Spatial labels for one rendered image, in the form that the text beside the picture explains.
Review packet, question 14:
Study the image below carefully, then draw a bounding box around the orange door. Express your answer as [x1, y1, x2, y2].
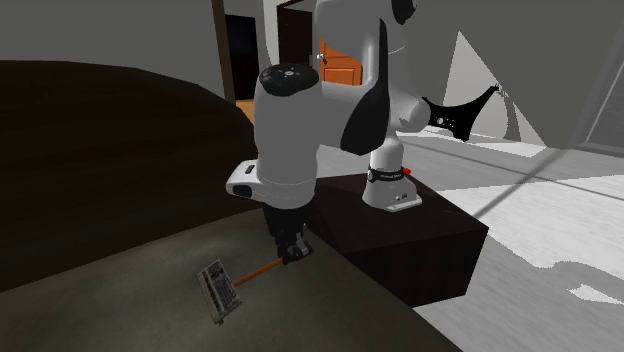
[319, 37, 364, 87]

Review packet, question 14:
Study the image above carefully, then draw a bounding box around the dark robot stand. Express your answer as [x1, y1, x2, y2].
[305, 172, 490, 309]

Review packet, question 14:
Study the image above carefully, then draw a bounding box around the orange pencil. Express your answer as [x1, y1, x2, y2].
[232, 258, 284, 288]

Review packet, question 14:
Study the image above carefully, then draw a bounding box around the dark brown door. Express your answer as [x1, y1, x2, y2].
[276, 2, 314, 68]

